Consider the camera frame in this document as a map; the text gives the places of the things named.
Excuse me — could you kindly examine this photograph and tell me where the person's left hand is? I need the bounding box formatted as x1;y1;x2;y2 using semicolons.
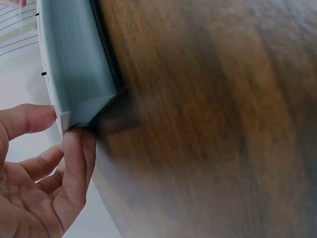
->
0;103;97;238

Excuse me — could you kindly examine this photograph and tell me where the pale blue rectangular box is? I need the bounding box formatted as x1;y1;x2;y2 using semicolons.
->
36;0;128;133

